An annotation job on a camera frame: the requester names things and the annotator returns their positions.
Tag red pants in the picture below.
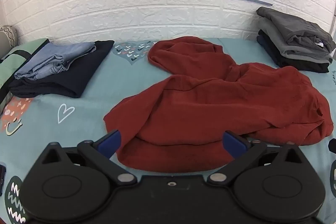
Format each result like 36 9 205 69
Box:
104 36 334 172

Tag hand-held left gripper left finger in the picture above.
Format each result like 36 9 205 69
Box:
39 130 137 186

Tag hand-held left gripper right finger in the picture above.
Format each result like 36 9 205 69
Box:
207 131 306 185

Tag grey zigzag pillow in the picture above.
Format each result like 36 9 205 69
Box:
0 25 18 59

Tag green fabric bag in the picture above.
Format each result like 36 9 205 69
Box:
0 39 50 114

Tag teal printed bed sheet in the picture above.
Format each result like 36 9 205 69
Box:
0 38 336 224

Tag dark navy folded pants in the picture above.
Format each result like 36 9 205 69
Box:
9 40 115 98

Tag light grey folded pants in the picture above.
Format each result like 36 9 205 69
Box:
259 18 334 64

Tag black folded pants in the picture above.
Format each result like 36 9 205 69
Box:
257 30 330 74

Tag dark grey folded pants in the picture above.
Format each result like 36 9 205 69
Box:
256 7 336 54

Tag light blue folded jeans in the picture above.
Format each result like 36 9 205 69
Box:
14 42 97 80

